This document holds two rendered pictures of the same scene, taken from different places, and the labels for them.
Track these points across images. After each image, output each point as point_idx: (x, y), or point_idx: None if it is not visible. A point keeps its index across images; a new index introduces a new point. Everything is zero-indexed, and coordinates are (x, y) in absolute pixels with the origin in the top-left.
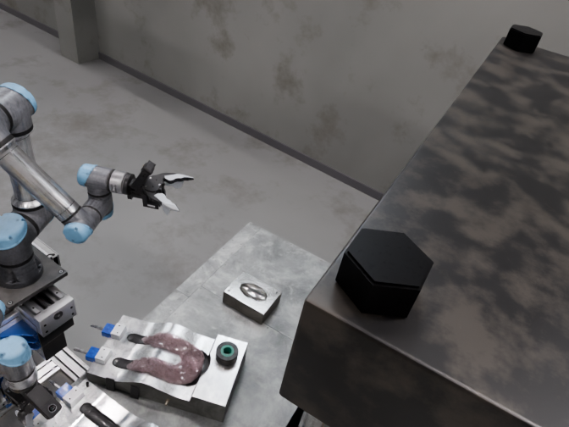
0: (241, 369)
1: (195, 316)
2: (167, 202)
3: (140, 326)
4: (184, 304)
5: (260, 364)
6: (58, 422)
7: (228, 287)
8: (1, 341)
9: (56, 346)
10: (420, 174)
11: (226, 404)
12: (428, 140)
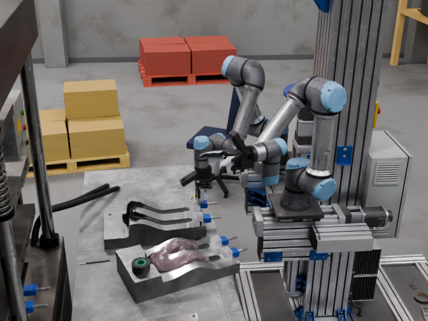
0: (132, 297)
1: (203, 304)
2: (209, 152)
3: (220, 264)
4: (221, 306)
5: (121, 307)
6: (192, 211)
7: (197, 317)
8: (207, 137)
9: (258, 250)
10: (13, 2)
11: (116, 254)
12: (14, 8)
